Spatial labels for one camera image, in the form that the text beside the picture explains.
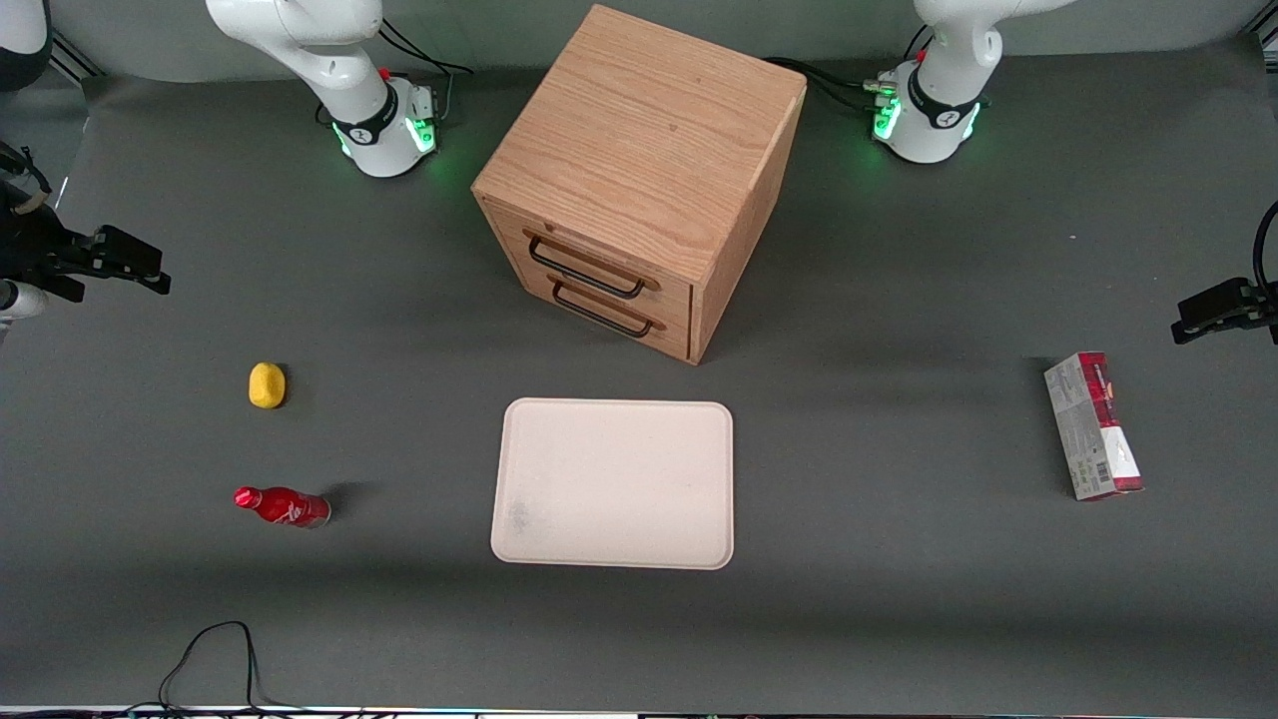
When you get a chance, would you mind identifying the black metal drawer handle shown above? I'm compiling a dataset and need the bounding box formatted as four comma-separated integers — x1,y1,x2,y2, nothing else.
525,231,663,301
547,275,668,340

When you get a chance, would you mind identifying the wooden drawer cabinet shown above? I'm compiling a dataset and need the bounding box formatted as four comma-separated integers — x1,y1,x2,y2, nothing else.
471,4,808,366

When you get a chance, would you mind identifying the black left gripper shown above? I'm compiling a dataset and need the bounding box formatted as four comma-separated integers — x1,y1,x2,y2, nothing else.
1172,279,1278,347

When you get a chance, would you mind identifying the red plaid cardboard box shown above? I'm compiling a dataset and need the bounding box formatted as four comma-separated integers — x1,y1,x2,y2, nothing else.
1043,351,1145,502

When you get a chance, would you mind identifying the black looped cable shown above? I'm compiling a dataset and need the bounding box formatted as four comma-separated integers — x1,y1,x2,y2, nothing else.
158,620,306,716

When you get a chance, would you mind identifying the black arm base cable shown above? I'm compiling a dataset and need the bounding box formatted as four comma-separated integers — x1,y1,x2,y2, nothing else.
377,18,476,126
763,57,897,114

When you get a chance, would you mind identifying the black right arm base cable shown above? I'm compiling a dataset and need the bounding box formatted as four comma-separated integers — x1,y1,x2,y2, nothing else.
377,18,476,126

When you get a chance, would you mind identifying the yellow lemon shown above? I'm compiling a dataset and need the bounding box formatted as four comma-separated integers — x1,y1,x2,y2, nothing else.
248,361,288,410

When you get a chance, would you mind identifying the beige plastic tray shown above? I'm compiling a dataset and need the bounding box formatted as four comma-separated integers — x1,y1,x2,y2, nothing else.
489,397,736,571

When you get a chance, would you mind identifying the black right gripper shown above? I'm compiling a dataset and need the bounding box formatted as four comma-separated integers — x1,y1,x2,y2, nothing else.
0,200,172,304

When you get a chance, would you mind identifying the dark grey table mat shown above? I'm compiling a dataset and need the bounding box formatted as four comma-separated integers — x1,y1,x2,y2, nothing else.
0,38,1278,712

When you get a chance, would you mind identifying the wooden drawer front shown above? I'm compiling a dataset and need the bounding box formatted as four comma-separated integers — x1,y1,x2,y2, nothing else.
507,258,694,362
494,210,695,326

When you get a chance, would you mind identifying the black left arm base cable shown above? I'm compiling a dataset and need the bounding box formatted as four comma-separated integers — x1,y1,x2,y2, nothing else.
763,57,897,114

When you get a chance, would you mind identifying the black left arm wrist cable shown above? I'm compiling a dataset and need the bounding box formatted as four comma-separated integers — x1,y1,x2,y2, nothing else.
1252,200,1278,303

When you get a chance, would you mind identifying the red coke bottle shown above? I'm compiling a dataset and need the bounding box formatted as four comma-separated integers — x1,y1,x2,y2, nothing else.
234,485,331,529

